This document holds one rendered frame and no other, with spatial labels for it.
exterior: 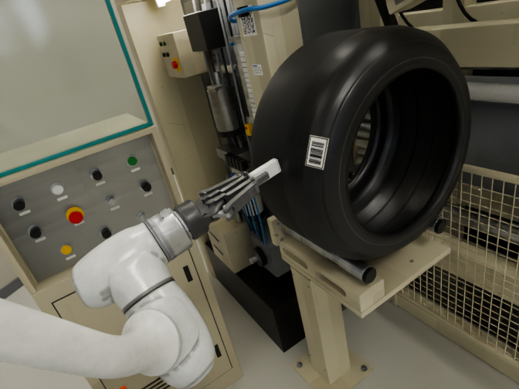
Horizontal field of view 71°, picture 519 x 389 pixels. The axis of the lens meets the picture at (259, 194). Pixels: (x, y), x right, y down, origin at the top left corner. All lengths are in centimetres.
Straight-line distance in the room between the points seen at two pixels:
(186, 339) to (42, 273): 85
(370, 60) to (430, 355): 148
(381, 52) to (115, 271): 63
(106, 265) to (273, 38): 72
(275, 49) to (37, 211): 87
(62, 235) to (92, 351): 86
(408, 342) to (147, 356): 157
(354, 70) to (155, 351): 60
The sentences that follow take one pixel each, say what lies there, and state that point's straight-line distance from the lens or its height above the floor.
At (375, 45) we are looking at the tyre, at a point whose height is 142.
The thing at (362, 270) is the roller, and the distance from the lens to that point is 95.
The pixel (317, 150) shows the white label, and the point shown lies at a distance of 71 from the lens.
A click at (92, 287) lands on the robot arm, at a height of 119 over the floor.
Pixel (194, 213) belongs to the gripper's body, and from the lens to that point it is 69.
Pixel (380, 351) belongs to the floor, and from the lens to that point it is 196.
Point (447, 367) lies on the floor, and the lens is 194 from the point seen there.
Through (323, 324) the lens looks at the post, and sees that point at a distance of 158.
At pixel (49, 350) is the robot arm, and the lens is 50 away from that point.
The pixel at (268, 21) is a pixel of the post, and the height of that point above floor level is 150.
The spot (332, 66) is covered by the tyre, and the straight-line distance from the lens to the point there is 77.
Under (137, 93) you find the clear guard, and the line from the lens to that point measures 126.
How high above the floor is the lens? 154
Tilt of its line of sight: 27 degrees down
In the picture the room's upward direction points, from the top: 13 degrees counter-clockwise
